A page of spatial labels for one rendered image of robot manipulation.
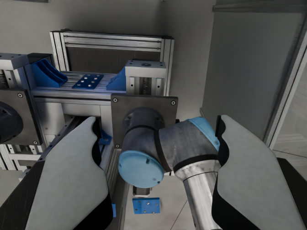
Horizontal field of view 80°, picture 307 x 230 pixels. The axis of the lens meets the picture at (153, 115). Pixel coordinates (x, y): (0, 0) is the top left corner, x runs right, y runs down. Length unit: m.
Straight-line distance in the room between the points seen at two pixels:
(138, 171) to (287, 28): 0.68
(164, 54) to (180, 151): 1.03
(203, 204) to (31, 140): 0.64
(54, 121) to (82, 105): 0.15
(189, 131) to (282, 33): 0.53
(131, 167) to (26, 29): 1.58
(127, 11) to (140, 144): 1.26
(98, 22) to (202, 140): 1.37
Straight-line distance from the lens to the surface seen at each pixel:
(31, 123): 0.78
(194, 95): 1.78
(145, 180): 0.49
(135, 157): 0.45
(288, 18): 0.83
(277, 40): 0.86
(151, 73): 0.62
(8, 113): 0.76
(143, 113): 0.59
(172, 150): 0.45
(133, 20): 1.60
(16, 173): 2.29
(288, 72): 0.77
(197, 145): 0.44
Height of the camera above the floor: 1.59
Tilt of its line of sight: 61 degrees down
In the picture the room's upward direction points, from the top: 179 degrees clockwise
